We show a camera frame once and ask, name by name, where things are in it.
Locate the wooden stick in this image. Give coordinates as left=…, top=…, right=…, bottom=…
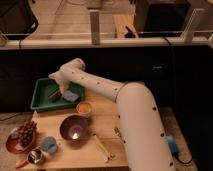
left=93, top=134, right=114, bottom=163

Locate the small brass object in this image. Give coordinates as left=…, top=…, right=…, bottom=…
left=114, top=127, right=122, bottom=137

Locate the metal measuring cup orange handle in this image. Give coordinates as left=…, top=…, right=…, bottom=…
left=15, top=148, right=45, bottom=169

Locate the blue cloth ball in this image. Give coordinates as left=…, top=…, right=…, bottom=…
left=41, top=136, right=58, bottom=155

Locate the purple bowl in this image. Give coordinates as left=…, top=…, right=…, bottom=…
left=60, top=115, right=88, bottom=141

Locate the metal frame post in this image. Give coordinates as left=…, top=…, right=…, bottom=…
left=89, top=10, right=100, bottom=45

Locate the red plate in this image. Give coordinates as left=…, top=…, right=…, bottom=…
left=6, top=132, right=36, bottom=154

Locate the dark brown eraser block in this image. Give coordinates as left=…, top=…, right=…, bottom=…
left=48, top=90, right=61, bottom=102

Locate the small orange cup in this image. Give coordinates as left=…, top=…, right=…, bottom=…
left=76, top=102, right=92, bottom=117

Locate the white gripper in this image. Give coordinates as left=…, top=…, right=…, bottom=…
left=48, top=71, right=70, bottom=94

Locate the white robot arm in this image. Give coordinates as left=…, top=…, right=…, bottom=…
left=48, top=58, right=176, bottom=171

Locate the bunch of red grapes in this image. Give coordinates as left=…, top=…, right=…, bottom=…
left=18, top=121, right=37, bottom=147

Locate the green plastic tray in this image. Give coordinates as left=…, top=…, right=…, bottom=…
left=30, top=78, right=85, bottom=112

